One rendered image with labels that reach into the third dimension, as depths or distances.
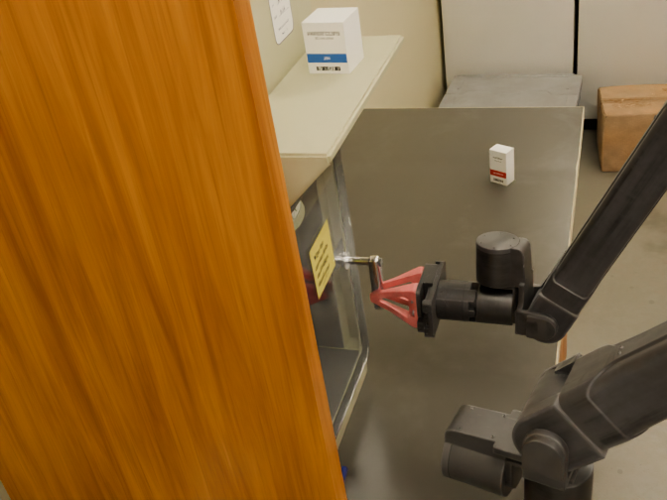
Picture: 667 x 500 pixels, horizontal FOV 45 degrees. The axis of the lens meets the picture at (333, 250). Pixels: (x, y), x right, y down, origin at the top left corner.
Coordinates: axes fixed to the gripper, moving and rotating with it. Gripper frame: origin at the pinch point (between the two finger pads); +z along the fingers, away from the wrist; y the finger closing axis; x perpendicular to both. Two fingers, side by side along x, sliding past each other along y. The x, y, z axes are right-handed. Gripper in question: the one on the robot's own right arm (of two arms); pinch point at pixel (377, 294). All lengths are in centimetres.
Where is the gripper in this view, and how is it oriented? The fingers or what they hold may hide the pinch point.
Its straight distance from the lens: 117.8
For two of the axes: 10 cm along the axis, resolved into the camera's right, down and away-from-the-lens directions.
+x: 1.2, 8.3, 5.5
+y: -2.9, 5.6, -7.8
